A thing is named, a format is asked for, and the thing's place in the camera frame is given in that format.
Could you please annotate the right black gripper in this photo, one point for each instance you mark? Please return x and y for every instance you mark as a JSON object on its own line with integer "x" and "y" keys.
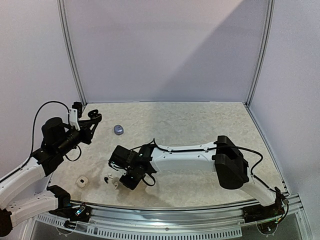
{"x": 128, "y": 181}

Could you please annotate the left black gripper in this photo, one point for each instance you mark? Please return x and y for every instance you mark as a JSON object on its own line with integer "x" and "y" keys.
{"x": 85, "y": 125}

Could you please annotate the black earbud charging case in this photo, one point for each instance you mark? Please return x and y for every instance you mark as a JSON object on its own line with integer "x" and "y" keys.
{"x": 93, "y": 114}

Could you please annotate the purple earbud charging case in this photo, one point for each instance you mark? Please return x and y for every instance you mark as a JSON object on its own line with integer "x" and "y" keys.
{"x": 118, "y": 129}

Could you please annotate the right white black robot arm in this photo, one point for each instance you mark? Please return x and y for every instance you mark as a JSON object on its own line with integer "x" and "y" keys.
{"x": 233, "y": 165}

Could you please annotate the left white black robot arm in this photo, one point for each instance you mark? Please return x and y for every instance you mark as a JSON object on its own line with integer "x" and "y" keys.
{"x": 58, "y": 140}

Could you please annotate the white earbud charging case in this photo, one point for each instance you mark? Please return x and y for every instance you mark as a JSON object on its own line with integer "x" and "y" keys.
{"x": 82, "y": 181}

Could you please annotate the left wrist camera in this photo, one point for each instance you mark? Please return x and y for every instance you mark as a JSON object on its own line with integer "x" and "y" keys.
{"x": 75, "y": 113}

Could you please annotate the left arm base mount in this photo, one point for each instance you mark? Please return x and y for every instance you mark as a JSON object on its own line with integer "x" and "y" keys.
{"x": 74, "y": 212}

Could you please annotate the left aluminium frame post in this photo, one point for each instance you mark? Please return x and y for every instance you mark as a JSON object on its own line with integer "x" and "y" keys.
{"x": 62, "y": 10}

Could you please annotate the aluminium frame post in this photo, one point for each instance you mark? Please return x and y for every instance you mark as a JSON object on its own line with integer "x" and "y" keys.
{"x": 62, "y": 10}
{"x": 262, "y": 52}

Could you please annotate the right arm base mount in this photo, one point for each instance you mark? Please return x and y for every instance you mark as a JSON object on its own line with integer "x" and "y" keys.
{"x": 257, "y": 212}

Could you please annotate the right aluminium frame post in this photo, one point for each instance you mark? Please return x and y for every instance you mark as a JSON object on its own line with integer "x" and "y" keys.
{"x": 262, "y": 52}

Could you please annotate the aluminium front rail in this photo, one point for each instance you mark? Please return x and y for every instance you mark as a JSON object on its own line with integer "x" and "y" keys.
{"x": 219, "y": 222}

